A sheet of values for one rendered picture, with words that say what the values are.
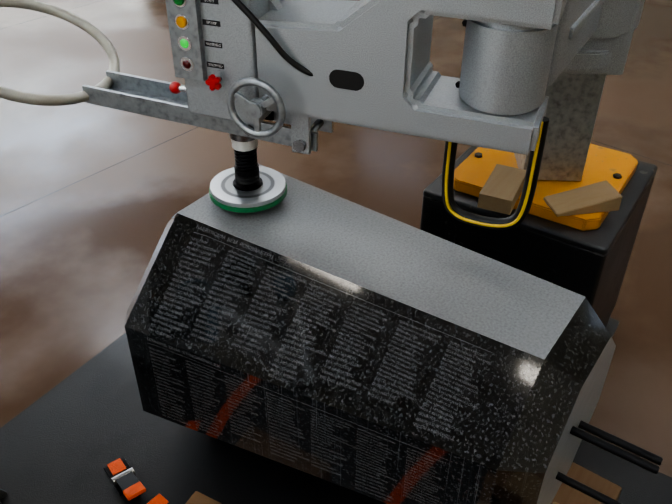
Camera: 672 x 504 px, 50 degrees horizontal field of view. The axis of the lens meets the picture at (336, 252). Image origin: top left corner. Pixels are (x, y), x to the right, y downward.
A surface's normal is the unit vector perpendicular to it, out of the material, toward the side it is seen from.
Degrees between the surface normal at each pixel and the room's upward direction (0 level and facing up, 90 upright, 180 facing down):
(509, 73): 90
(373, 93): 90
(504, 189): 0
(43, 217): 0
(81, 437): 0
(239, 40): 90
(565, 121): 90
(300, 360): 45
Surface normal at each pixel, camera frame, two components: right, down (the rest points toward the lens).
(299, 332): -0.37, -0.22
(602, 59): 0.30, 0.57
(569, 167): -0.05, 0.59
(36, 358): 0.00, -0.81
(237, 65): -0.35, 0.55
